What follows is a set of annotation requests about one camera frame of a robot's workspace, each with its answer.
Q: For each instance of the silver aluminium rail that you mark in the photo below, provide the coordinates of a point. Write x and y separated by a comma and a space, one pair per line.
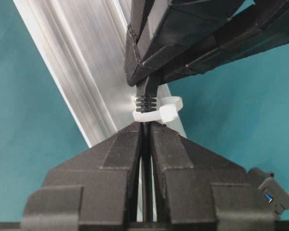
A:
82, 43

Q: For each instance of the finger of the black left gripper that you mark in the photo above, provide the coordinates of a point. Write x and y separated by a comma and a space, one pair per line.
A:
260, 27
161, 30

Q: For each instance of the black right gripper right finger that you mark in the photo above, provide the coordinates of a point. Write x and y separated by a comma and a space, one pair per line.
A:
199, 190

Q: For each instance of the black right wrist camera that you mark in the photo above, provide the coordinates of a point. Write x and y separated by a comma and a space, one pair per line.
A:
265, 182

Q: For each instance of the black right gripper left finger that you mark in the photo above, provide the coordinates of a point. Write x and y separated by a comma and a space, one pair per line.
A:
95, 190

